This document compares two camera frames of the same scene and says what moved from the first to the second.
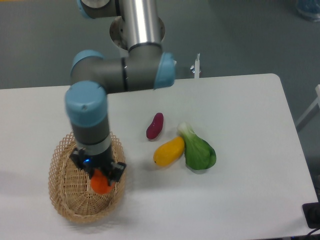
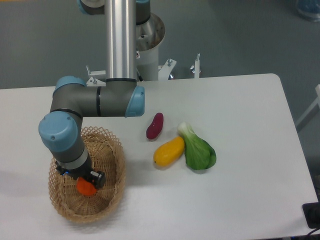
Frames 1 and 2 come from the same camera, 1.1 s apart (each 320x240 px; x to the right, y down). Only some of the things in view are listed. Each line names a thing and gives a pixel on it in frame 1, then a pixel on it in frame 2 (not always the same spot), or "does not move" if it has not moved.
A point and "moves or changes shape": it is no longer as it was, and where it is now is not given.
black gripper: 102,160 → 97,178
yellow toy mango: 169,152 does not move
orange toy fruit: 99,183 moves or changes shape
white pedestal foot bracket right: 197,67 does not move
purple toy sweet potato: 154,128 does not move
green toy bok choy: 199,154 does not move
